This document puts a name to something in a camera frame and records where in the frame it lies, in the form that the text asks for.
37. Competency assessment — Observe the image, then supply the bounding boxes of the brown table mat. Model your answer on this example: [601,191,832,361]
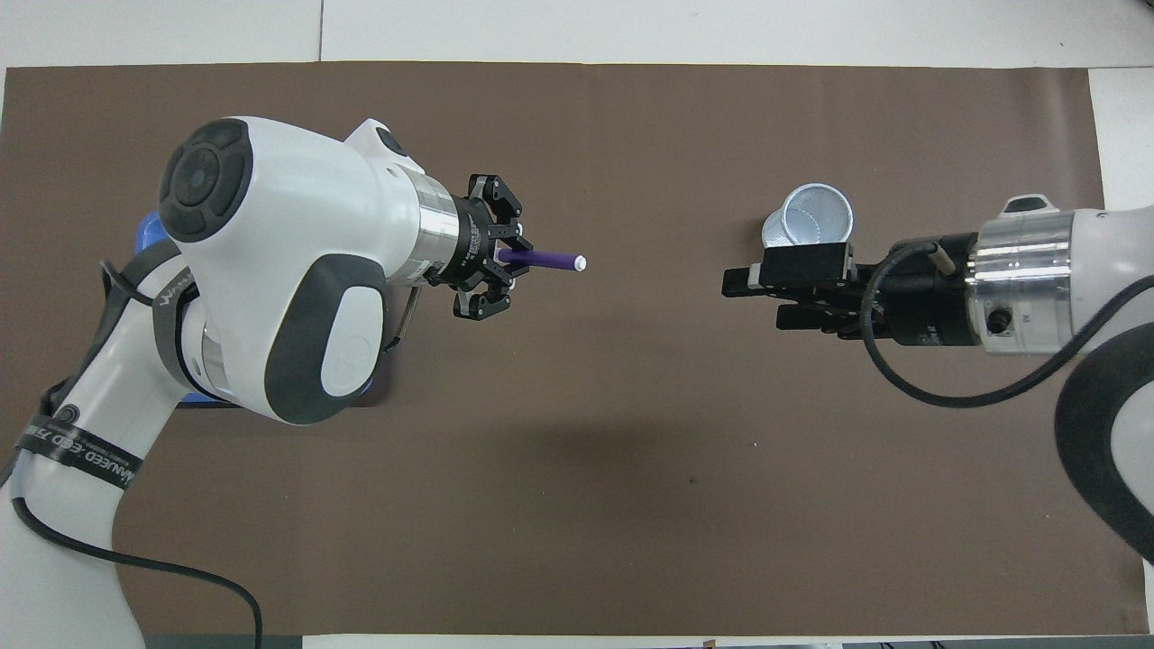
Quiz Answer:
[0,61,1150,637]

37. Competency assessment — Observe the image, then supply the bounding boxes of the blue plastic tray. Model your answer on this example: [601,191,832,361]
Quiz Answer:
[135,210,390,409]

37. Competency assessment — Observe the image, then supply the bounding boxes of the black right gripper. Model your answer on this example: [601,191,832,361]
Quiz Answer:
[721,234,980,349]

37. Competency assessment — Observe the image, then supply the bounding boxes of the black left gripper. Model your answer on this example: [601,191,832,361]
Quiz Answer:
[448,173,533,322]

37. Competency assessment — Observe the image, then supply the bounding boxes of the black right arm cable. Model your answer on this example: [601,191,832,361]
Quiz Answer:
[859,239,1154,409]

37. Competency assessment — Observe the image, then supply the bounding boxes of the purple pen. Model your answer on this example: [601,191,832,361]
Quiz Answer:
[496,250,588,274]

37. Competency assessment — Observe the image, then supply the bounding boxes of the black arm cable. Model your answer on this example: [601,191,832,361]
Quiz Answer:
[859,239,1154,409]
[7,487,265,649]

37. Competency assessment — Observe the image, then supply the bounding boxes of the translucent plastic cup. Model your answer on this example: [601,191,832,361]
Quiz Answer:
[762,183,855,251]

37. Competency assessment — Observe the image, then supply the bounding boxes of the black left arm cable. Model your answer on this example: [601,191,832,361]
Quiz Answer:
[7,487,265,649]

